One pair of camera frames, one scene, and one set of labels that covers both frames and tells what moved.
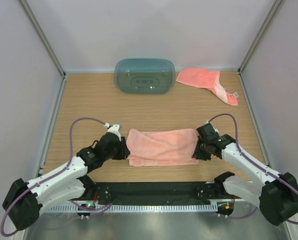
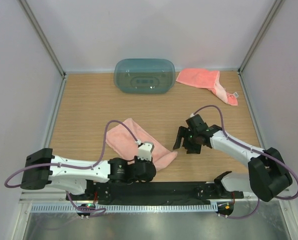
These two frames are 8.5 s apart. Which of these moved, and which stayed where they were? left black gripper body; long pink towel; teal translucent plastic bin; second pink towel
Moved: long pink towel; left black gripper body
Stayed: teal translucent plastic bin; second pink towel
